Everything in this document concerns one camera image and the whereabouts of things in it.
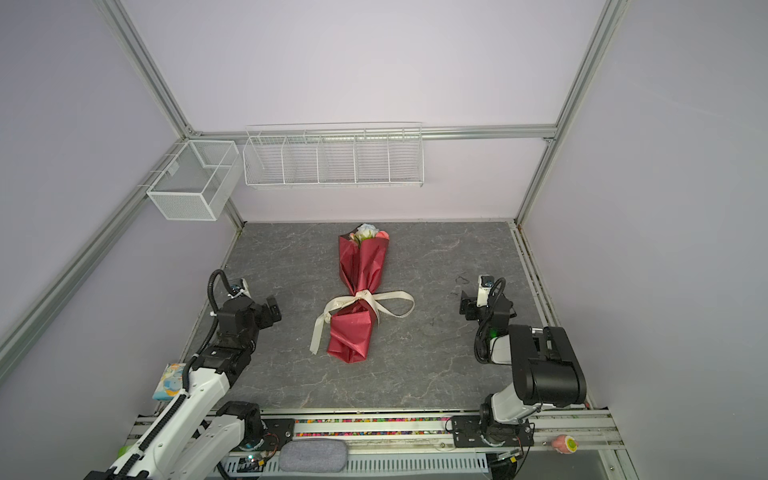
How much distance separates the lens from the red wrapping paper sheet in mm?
856

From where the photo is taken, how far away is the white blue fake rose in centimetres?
110

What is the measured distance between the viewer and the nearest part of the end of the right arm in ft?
2.37

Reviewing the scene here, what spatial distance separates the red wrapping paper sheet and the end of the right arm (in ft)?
0.97

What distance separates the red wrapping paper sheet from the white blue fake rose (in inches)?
0.5
